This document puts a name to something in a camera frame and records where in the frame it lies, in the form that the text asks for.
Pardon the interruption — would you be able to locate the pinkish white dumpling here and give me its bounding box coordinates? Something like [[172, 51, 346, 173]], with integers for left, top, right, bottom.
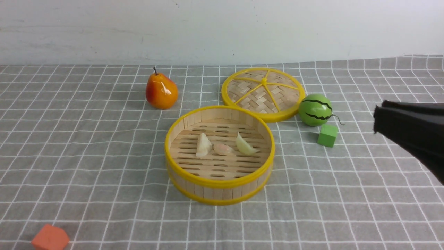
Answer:
[[213, 143, 235, 156]]

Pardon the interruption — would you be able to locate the pale yellow dumpling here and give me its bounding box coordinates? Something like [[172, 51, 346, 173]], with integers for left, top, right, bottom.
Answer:
[[235, 132, 259, 156]]

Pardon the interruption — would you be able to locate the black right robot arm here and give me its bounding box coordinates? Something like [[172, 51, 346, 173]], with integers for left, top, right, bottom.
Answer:
[[373, 101, 444, 184]]

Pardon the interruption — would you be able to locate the bamboo steamer tray yellow rim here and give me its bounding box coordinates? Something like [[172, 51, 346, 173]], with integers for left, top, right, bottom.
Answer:
[[164, 106, 275, 206]]

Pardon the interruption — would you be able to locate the woven bamboo steamer lid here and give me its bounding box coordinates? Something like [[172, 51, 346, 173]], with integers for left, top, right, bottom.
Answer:
[[221, 67, 306, 123]]

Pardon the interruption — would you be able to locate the orange toy pear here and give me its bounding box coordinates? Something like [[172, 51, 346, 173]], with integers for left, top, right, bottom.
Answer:
[[145, 67, 179, 110]]

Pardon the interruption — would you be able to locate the green toy watermelon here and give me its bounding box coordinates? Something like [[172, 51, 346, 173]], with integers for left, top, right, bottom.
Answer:
[[299, 93, 344, 127]]

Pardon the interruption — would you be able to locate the green foam cube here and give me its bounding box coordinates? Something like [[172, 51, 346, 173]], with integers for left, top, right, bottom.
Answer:
[[317, 124, 339, 148]]

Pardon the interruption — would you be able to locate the grey checked tablecloth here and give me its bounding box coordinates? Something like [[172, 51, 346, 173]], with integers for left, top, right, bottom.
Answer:
[[0, 55, 444, 250]]

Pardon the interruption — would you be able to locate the orange foam block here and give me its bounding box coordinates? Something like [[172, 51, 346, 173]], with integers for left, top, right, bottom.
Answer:
[[31, 224, 70, 250]]

